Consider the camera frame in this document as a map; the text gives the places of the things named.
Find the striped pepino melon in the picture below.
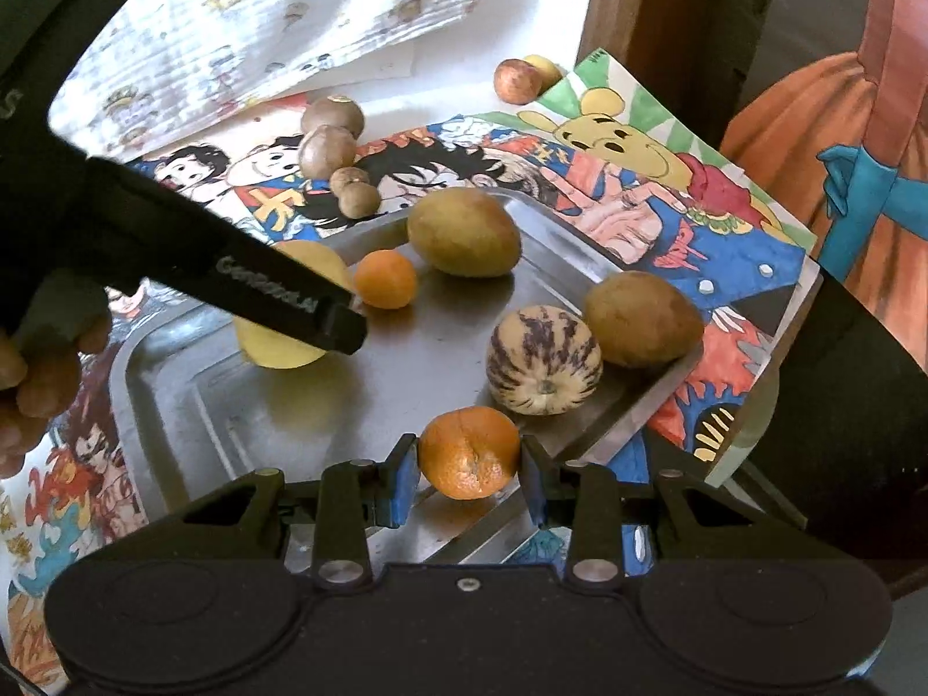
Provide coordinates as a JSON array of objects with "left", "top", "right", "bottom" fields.
[{"left": 485, "top": 304, "right": 603, "bottom": 418}]

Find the brown passion fruit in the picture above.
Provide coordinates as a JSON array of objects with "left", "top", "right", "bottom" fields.
[{"left": 298, "top": 125, "right": 358, "bottom": 181}]

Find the orange mandarin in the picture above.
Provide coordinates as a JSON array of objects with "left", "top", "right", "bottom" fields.
[{"left": 419, "top": 408, "right": 523, "bottom": 501}]

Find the black door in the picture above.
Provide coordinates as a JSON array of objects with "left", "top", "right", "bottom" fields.
[{"left": 739, "top": 0, "right": 928, "bottom": 585}]

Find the yellow lemon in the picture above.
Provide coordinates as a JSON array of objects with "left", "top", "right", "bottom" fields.
[{"left": 235, "top": 241, "right": 356, "bottom": 371}]

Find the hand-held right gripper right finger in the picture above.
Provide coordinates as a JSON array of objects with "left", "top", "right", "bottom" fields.
[{"left": 520, "top": 433, "right": 807, "bottom": 592}]

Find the brown potato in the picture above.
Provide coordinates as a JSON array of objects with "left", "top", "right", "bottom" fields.
[{"left": 584, "top": 270, "right": 706, "bottom": 369}]

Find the small smooth orange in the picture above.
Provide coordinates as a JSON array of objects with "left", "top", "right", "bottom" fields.
[{"left": 354, "top": 249, "right": 419, "bottom": 310}]

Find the spiky-haired comic drawing sheet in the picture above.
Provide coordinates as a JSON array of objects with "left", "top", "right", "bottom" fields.
[{"left": 311, "top": 114, "right": 556, "bottom": 233}]

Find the printed blanket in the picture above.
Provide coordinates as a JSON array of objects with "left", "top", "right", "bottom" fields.
[{"left": 47, "top": 0, "right": 495, "bottom": 161}]

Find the yellow round fruit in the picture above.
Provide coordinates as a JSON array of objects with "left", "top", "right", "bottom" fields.
[{"left": 523, "top": 54, "right": 564, "bottom": 92}]

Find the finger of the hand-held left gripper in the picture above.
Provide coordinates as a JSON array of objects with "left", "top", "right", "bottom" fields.
[{"left": 87, "top": 158, "right": 368, "bottom": 358}]

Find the green-brown oval fruit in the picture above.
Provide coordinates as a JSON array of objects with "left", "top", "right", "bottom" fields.
[{"left": 407, "top": 187, "right": 522, "bottom": 278}]

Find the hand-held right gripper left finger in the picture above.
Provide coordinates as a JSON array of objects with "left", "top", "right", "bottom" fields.
[{"left": 181, "top": 433, "right": 423, "bottom": 592}]

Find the person's left hand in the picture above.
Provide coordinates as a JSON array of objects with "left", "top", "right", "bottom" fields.
[{"left": 0, "top": 281, "right": 114, "bottom": 481}]

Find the seated boy drawing sheet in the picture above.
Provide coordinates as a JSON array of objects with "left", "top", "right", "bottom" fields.
[{"left": 134, "top": 134, "right": 314, "bottom": 248}]

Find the yellow bear drawing sheet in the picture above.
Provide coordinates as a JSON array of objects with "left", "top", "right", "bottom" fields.
[{"left": 474, "top": 50, "right": 822, "bottom": 483}]

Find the reddish brown round fruit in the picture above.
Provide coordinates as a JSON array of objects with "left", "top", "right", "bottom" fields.
[{"left": 494, "top": 59, "right": 542, "bottom": 104}]

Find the brown kiwi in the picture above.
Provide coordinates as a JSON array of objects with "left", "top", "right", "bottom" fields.
[{"left": 300, "top": 96, "right": 365, "bottom": 139}]

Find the metal tray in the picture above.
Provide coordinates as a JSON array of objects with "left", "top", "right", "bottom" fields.
[{"left": 108, "top": 188, "right": 709, "bottom": 574}]

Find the wall poster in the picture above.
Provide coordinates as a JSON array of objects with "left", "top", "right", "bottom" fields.
[{"left": 720, "top": 0, "right": 928, "bottom": 324}]

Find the wooden door frame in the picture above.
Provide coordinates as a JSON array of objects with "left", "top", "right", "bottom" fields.
[{"left": 578, "top": 0, "right": 771, "bottom": 142}]

